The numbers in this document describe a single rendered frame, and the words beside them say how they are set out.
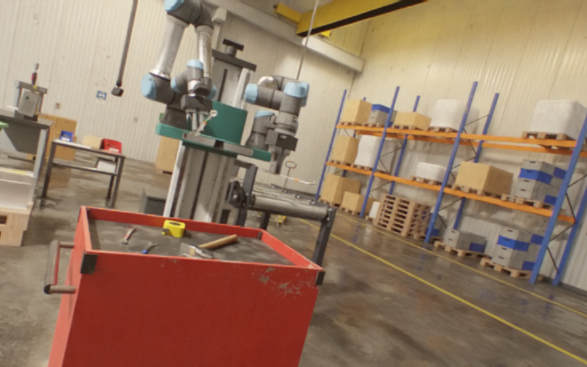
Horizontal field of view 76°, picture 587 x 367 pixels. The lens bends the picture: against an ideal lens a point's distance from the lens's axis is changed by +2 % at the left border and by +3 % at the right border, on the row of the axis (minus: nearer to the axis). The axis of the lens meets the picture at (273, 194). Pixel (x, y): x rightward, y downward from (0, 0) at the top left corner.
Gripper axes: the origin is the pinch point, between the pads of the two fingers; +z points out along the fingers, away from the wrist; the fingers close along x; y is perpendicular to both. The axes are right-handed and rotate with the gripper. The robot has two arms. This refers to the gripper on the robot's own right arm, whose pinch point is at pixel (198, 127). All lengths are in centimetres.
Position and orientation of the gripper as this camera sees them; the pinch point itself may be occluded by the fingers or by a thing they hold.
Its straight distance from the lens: 170.8
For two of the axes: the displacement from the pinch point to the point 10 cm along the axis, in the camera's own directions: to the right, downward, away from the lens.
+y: -5.1, 2.0, 8.4
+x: -8.6, -0.3, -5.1
